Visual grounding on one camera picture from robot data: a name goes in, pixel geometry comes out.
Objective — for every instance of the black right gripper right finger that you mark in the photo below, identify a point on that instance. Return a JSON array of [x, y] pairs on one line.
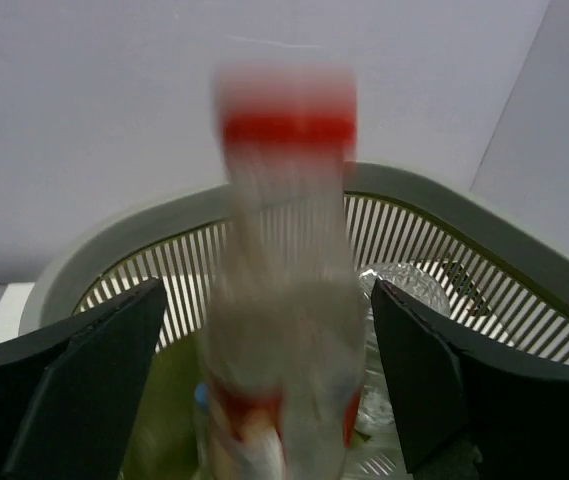
[[489, 410]]

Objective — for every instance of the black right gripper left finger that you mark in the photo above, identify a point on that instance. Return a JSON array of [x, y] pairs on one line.
[[70, 391]]

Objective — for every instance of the clear plastic bottle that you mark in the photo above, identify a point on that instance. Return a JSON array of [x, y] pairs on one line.
[[392, 357]]

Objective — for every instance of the red label plastic bottle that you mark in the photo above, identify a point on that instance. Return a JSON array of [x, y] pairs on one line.
[[283, 347]]

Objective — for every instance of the blue label water bottle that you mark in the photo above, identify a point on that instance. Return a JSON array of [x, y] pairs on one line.
[[201, 398]]

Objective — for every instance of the olive green mesh bin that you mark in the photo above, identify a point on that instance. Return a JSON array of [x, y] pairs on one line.
[[501, 282]]

